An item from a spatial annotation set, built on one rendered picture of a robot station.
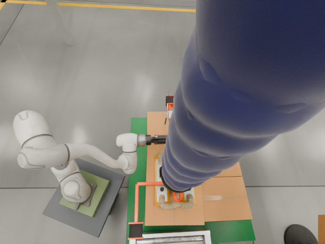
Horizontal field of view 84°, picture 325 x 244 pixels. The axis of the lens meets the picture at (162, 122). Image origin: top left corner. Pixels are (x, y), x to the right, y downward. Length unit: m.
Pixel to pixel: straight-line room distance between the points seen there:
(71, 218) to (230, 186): 1.48
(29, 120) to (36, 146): 0.15
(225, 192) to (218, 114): 1.79
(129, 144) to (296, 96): 1.14
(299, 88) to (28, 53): 4.17
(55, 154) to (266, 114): 0.87
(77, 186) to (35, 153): 0.57
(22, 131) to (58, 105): 2.22
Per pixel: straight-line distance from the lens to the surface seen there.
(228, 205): 2.03
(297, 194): 3.10
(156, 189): 1.34
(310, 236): 3.05
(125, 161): 1.27
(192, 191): 1.37
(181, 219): 1.37
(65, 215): 1.81
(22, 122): 1.05
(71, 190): 1.45
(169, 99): 1.46
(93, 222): 1.74
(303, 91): 0.22
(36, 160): 0.95
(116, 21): 4.47
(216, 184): 2.01
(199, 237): 1.93
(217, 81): 0.25
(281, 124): 0.28
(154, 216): 1.36
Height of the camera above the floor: 2.42
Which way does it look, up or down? 62 degrees down
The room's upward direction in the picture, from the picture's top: 7 degrees clockwise
